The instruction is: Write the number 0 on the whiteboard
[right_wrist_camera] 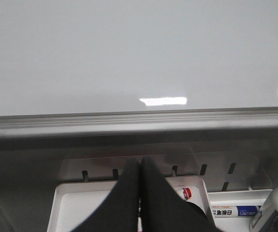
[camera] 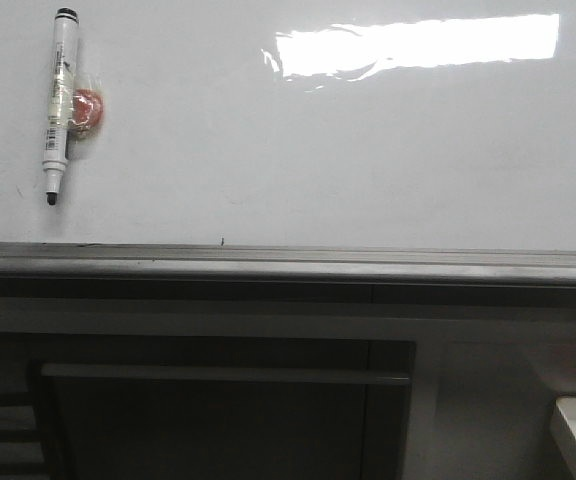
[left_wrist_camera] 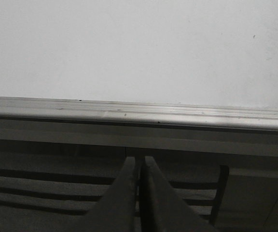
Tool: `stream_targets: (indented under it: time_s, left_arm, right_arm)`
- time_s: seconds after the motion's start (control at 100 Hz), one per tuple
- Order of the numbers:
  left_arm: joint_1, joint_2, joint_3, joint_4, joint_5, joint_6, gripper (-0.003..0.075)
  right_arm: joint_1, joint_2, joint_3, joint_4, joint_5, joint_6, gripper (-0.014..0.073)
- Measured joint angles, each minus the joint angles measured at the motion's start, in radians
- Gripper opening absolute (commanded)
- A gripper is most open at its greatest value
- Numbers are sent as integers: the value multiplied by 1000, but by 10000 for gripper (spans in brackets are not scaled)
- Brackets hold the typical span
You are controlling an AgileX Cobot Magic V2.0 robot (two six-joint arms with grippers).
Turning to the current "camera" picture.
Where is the white whiteboard marker pen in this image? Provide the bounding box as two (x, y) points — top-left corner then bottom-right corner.
(42, 8), (79, 206)

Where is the large white whiteboard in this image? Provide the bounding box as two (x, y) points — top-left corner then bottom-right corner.
(0, 1), (576, 251)

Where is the dark cabinet panel with rail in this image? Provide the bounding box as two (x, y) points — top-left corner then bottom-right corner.
(28, 337), (416, 479)

